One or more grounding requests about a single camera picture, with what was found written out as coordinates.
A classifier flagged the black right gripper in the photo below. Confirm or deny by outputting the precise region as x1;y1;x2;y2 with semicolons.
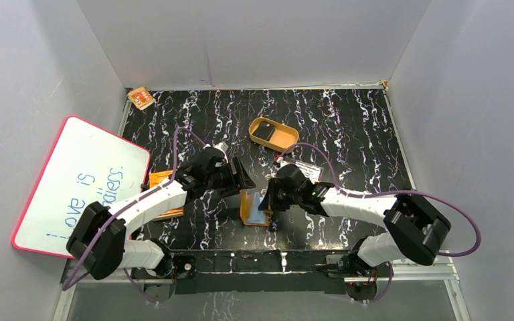
258;179;301;212

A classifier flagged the orange leather card holder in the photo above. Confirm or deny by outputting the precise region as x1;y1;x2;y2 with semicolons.
240;190;270;227

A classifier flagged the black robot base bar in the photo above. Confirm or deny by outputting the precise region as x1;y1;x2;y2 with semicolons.
131;249;390;302

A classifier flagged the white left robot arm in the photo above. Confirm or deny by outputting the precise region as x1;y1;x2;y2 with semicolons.
66;144;256;280

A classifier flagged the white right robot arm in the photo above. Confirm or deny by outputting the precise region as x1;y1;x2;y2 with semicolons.
258;164;451;277

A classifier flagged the small orange card box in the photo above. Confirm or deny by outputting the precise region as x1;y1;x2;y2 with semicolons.
127;86;155;110

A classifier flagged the pack of coloured markers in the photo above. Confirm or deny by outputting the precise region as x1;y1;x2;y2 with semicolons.
275;156;324;183

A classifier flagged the yellow oval tray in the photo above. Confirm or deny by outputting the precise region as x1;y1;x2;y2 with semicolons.
248;117;300;152

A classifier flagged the orange Huckleberry Finn book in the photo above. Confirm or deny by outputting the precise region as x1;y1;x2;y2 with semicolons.
149;169;185;221

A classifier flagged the pink framed whiteboard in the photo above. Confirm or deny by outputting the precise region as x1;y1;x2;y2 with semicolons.
11;116;151;258

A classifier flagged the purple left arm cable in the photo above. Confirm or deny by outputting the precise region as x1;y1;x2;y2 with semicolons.
62;127;207;292

